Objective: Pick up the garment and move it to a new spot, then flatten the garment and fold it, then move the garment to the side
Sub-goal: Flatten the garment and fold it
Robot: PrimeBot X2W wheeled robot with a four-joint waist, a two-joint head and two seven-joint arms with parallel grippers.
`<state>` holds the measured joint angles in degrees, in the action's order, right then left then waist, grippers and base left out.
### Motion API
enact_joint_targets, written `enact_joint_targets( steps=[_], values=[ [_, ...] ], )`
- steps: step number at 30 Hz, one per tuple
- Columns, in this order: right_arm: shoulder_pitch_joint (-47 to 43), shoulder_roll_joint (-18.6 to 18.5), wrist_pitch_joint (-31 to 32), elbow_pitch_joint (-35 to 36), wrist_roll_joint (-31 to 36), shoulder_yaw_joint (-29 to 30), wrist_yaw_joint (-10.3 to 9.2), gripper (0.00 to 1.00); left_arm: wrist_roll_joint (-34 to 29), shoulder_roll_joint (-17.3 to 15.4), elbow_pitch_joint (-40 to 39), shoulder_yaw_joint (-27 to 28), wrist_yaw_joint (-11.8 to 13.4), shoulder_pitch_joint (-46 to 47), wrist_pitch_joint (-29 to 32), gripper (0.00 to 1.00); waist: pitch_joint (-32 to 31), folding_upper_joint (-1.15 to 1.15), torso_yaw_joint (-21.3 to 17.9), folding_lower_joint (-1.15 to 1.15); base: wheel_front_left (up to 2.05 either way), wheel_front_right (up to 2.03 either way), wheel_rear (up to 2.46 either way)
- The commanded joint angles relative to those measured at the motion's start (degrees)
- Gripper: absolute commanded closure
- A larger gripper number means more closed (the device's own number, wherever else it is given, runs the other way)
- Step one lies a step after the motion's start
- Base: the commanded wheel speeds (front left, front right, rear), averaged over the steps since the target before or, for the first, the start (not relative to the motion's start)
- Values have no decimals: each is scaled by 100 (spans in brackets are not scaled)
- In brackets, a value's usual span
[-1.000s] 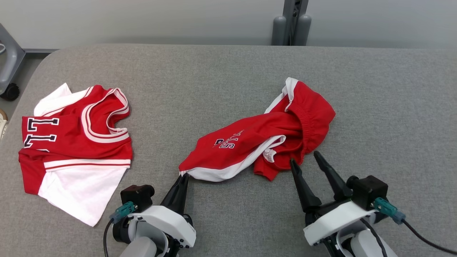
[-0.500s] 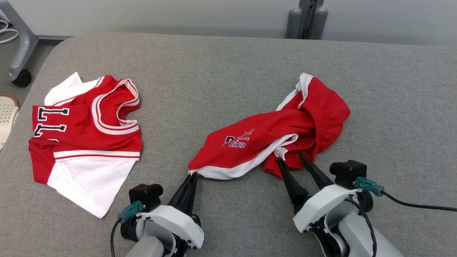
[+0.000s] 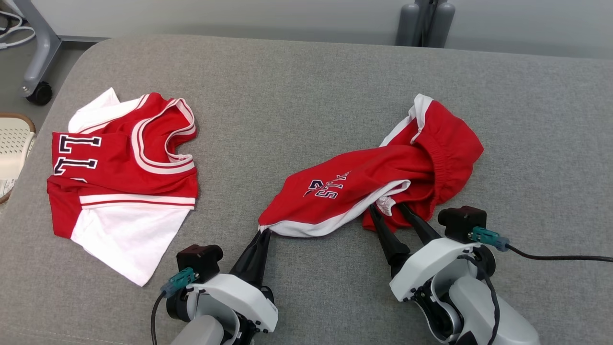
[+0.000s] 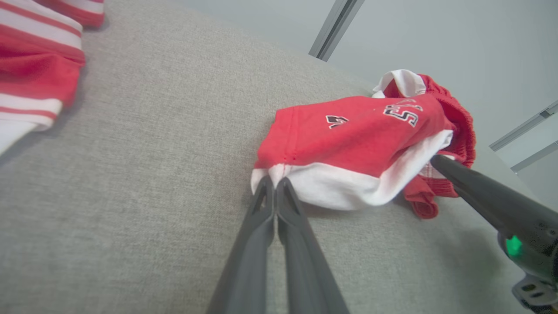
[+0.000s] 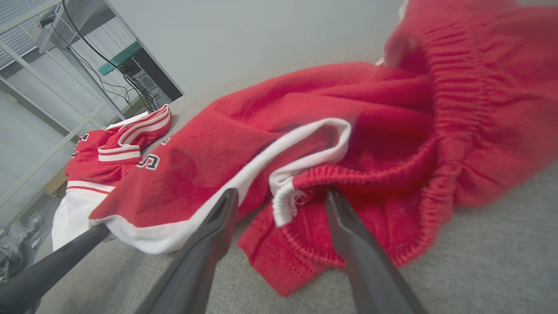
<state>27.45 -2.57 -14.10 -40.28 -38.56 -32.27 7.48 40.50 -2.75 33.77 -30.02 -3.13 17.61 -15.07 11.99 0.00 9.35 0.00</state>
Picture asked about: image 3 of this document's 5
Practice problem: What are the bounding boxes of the white perforated laundry basket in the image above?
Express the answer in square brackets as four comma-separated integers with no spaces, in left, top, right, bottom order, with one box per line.
[0,112,37,205]

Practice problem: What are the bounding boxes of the left camera cable teal plug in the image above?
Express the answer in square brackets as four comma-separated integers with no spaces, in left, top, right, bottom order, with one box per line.
[150,267,200,345]

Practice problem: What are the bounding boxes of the camera cable teal plug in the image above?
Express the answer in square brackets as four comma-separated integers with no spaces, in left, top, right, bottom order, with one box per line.
[150,267,200,345]
[469,226,613,263]

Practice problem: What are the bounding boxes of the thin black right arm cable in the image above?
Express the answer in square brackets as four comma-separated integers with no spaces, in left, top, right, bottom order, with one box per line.
[457,253,501,345]

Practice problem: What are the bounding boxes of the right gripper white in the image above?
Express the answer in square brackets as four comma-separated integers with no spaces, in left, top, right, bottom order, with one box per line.
[368,203,480,303]

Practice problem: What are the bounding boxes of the red basketball shorts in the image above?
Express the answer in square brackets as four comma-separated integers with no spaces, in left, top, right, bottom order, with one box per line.
[259,93,484,239]

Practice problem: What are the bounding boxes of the black caster wheel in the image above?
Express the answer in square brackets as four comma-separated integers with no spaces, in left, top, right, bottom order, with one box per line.
[26,81,54,106]

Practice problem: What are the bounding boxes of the right camera cable teal plug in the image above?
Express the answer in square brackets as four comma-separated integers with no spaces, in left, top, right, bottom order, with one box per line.
[469,226,613,263]

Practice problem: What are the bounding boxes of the grey cylindrical partition foot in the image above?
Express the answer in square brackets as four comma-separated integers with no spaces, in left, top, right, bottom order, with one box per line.
[429,2,456,48]
[396,2,421,47]

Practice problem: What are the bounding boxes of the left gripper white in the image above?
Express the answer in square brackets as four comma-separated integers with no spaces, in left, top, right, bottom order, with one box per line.
[186,230,279,334]

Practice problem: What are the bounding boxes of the red white basketball jersey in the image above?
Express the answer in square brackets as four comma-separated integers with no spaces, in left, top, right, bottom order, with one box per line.
[46,87,200,287]

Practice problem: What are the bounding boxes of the white loose cable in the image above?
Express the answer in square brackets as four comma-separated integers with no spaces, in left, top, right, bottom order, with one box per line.
[0,9,37,51]

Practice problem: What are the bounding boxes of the grey cart leg frame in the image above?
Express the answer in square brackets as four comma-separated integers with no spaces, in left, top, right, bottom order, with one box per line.
[11,0,64,96]

